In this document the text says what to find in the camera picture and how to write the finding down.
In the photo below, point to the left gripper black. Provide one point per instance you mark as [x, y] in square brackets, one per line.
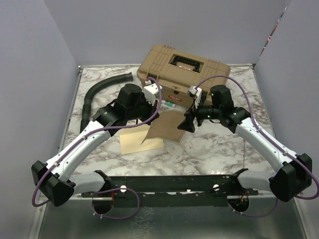
[152, 108]

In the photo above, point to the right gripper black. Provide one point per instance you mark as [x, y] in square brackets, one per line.
[188, 124]

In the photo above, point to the brown parchment letter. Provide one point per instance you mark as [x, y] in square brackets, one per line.
[165, 127]

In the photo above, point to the cream paper envelope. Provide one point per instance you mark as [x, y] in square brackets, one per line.
[134, 140]

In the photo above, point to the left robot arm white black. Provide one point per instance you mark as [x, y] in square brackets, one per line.
[55, 179]

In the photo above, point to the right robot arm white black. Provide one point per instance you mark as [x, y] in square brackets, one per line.
[291, 172]

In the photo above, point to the green white glue stick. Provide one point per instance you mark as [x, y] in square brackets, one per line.
[168, 103]

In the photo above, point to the tan plastic toolbox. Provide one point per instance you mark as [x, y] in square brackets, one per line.
[177, 71]

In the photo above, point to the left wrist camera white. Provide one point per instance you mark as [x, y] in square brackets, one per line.
[151, 90]

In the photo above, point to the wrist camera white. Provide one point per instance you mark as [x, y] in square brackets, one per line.
[195, 93]
[151, 90]

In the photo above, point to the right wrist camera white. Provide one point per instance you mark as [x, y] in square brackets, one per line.
[195, 93]

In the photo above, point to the yellow handled screwdriver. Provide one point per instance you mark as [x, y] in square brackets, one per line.
[244, 151]

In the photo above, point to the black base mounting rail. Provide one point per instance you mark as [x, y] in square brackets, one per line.
[170, 191]

